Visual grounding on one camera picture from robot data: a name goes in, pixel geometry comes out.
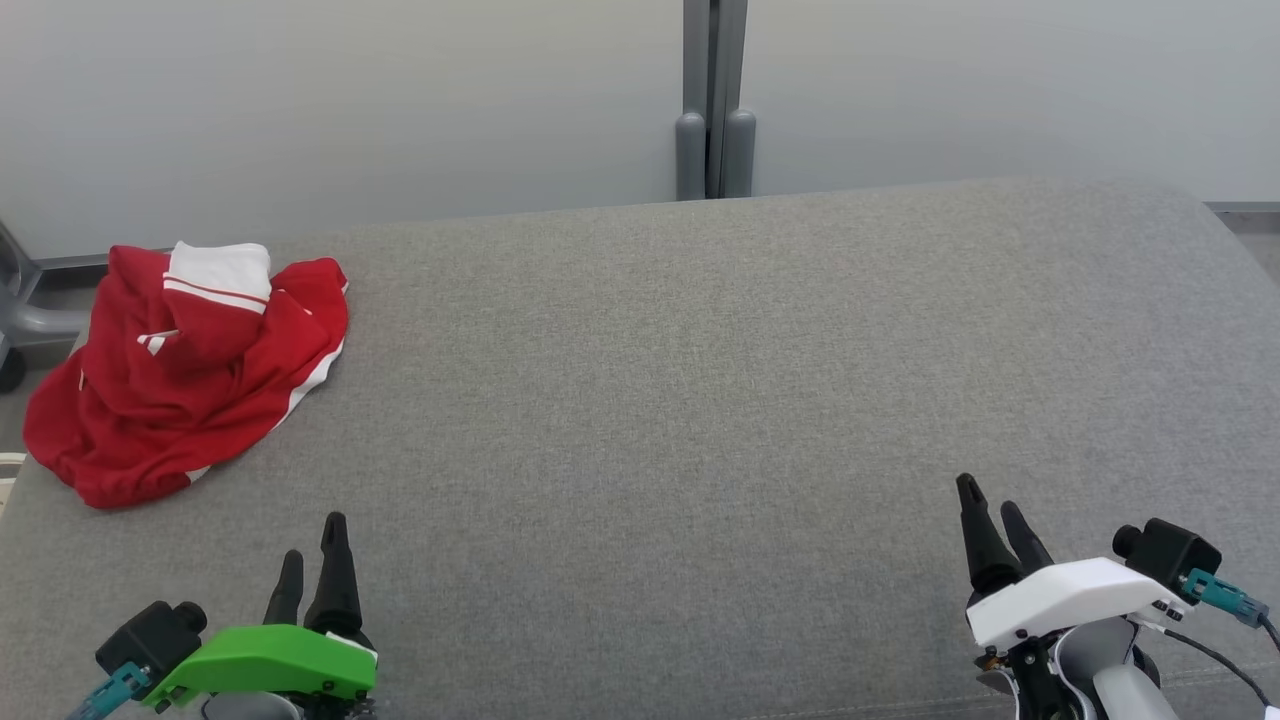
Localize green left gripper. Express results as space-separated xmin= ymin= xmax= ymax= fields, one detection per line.
xmin=140 ymin=513 xmax=380 ymax=715

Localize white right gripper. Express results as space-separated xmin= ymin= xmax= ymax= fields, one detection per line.
xmin=956 ymin=473 xmax=1192 ymax=652

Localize red shorts with white stripe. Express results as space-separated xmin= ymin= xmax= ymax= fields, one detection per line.
xmin=22 ymin=300 xmax=347 ymax=510

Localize red jersey with white sleeves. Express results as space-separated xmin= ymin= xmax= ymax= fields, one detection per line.
xmin=80 ymin=241 xmax=349 ymax=401

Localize grey fabric sofa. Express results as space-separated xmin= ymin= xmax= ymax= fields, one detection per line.
xmin=0 ymin=178 xmax=1280 ymax=720

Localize teal right cable connector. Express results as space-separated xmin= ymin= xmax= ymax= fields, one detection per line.
xmin=1180 ymin=568 xmax=1272 ymax=629

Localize teal cable connector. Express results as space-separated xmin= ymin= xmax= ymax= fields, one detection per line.
xmin=1180 ymin=568 xmax=1272 ymax=629
xmin=65 ymin=660 xmax=153 ymax=720

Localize teal left cable connector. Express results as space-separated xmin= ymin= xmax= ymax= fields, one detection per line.
xmin=65 ymin=660 xmax=153 ymax=720

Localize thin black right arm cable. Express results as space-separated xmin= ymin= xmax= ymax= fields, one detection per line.
xmin=1160 ymin=612 xmax=1280 ymax=706

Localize grey partition post with caster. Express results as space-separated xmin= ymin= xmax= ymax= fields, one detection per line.
xmin=0 ymin=220 xmax=93 ymax=396

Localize grey double partition post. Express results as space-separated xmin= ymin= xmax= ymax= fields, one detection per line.
xmin=675 ymin=0 xmax=758 ymax=202

